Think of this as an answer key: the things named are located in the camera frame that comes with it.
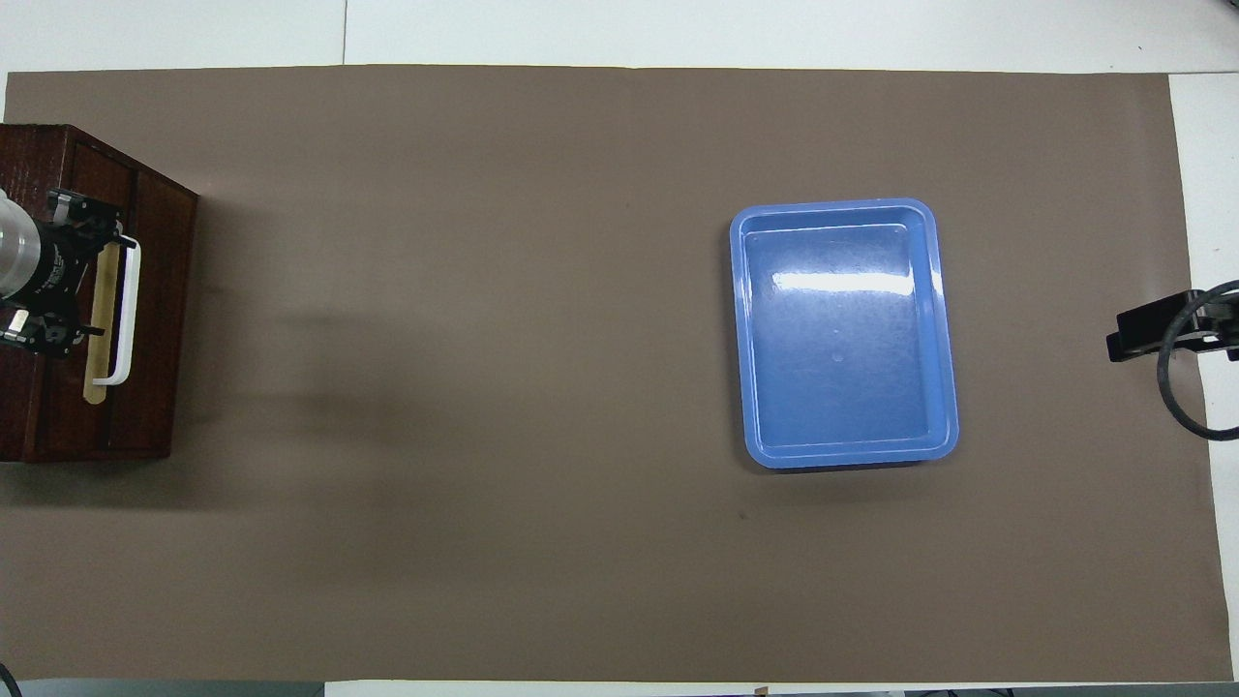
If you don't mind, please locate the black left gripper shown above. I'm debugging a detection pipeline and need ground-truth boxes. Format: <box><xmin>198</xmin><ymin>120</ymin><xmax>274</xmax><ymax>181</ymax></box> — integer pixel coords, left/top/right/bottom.
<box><xmin>0</xmin><ymin>192</ymin><xmax>132</xmax><ymax>356</ymax></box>

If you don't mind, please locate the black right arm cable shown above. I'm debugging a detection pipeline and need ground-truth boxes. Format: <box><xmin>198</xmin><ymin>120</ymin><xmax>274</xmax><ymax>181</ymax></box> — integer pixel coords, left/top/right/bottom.
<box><xmin>1157</xmin><ymin>280</ymin><xmax>1239</xmax><ymax>442</ymax></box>

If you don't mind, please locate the dark wooden drawer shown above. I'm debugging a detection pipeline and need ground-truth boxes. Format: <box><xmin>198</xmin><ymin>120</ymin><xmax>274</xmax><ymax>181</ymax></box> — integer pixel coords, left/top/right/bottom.
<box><xmin>66</xmin><ymin>126</ymin><xmax>138</xmax><ymax>462</ymax></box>

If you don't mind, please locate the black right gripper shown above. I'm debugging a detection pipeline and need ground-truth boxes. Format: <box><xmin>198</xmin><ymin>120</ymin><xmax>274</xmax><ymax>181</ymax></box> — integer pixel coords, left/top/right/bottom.
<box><xmin>1106</xmin><ymin>288</ymin><xmax>1239</xmax><ymax>364</ymax></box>

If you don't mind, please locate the dark wooden drawer cabinet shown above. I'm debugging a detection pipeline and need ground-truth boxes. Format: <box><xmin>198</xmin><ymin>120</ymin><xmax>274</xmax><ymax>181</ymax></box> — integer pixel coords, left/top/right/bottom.
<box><xmin>0</xmin><ymin>124</ymin><xmax>199</xmax><ymax>464</ymax></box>

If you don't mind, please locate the blue plastic tray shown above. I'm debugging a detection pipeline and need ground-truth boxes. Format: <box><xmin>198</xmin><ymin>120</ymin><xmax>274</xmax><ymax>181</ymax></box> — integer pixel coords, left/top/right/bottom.
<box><xmin>729</xmin><ymin>197</ymin><xmax>961</xmax><ymax>472</ymax></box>

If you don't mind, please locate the white drawer handle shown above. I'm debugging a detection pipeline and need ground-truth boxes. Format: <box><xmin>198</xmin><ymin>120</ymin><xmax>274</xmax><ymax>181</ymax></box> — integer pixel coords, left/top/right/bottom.
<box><xmin>92</xmin><ymin>235</ymin><xmax>142</xmax><ymax>388</ymax></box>

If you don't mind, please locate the brown table mat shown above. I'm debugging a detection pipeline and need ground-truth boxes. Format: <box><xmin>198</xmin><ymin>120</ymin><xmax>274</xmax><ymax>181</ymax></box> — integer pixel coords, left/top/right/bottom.
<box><xmin>0</xmin><ymin>64</ymin><xmax>1235</xmax><ymax>683</ymax></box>

